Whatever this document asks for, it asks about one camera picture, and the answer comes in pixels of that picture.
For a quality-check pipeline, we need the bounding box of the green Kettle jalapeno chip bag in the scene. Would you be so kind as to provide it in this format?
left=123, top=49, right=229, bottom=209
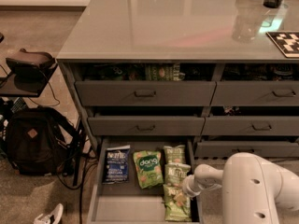
left=164, top=185, right=192, bottom=222

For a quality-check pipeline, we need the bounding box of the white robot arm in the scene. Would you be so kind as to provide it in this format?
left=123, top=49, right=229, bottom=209
left=182, top=152, right=299, bottom=224

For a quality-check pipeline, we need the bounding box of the middle green Kettle chip bag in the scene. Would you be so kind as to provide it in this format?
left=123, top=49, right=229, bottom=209
left=164, top=162, right=191, bottom=187

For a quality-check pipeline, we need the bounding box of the rear green Kettle chip bag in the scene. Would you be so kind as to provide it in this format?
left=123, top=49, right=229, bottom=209
left=164, top=145, right=186, bottom=163

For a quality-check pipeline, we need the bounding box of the bottom right drawer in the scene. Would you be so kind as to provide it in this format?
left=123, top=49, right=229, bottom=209
left=194, top=140, right=299, bottom=159

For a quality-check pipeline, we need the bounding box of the green Dang chip bag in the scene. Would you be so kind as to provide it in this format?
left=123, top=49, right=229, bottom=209
left=133, top=150, right=164, bottom=189

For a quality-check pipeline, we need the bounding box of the middle right drawer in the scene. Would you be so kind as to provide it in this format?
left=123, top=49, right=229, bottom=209
left=202, top=106, right=299, bottom=136

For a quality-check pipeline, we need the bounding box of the open bottom left drawer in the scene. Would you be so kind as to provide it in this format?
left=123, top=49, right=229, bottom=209
left=87, top=138, right=203, bottom=224

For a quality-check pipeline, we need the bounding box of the blue Kettle chip bag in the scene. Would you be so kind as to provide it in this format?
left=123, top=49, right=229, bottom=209
left=103, top=145, right=130, bottom=184

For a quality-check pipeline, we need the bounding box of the top right drawer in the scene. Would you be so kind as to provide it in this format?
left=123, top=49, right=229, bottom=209
left=211, top=63, right=299, bottom=107

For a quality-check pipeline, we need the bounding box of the middle left drawer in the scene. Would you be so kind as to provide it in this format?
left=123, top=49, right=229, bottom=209
left=87, top=106, right=205, bottom=136

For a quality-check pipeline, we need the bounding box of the green chip bag in top drawer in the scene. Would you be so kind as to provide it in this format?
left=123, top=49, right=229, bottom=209
left=145, top=63, right=185, bottom=81

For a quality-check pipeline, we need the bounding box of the top left drawer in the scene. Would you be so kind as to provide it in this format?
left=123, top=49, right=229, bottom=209
left=74, top=63, right=217, bottom=107

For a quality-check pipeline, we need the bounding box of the white shoe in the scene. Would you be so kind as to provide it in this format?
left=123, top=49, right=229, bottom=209
left=34, top=203, right=64, bottom=224

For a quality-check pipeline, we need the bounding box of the black backpack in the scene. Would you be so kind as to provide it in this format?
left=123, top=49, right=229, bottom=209
left=6, top=107, right=79, bottom=175

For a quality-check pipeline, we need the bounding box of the black white fiducial marker board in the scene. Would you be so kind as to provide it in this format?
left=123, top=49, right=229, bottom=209
left=266, top=31, right=299, bottom=58

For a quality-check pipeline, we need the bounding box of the black device on side table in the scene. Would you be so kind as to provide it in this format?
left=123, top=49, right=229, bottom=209
left=6, top=49, right=55, bottom=79

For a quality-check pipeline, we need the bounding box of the grey cabinet frame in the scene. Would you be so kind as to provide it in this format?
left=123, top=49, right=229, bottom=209
left=59, top=59, right=299, bottom=159

